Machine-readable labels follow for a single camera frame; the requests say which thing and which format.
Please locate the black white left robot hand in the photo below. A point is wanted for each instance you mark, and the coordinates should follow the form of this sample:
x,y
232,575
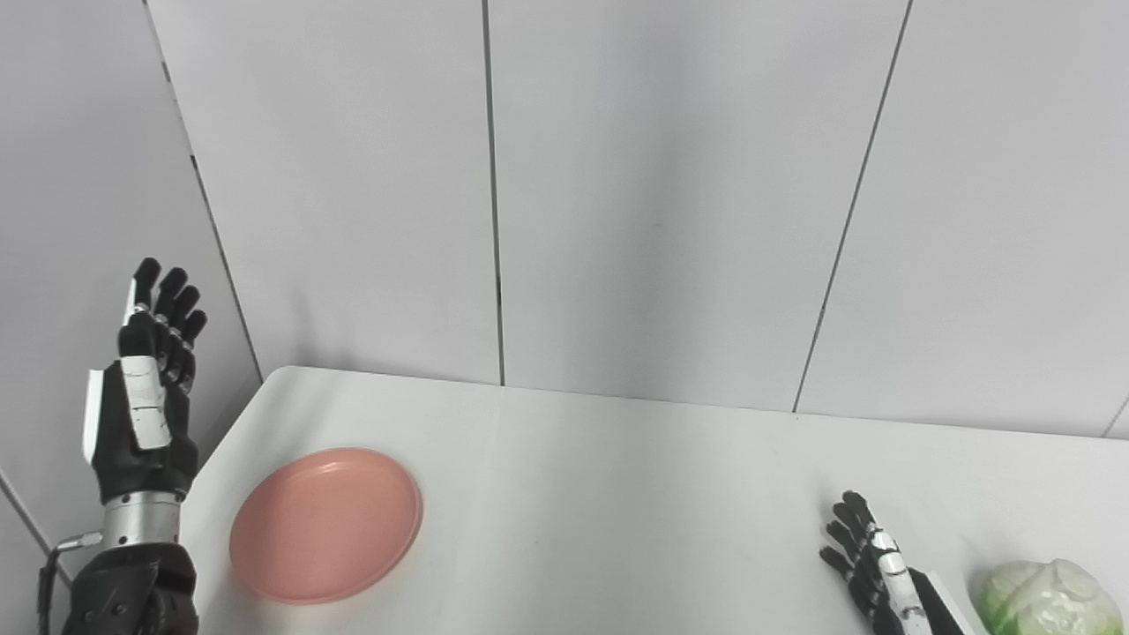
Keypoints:
x,y
141,423

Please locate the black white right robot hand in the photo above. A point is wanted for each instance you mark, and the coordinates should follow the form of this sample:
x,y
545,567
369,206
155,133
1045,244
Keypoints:
x,y
895,591

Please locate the green white toy cabbage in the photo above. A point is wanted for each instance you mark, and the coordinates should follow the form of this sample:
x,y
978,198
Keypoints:
x,y
1050,604

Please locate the pink round plate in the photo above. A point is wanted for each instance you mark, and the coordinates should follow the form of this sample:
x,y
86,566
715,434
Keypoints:
x,y
325,525

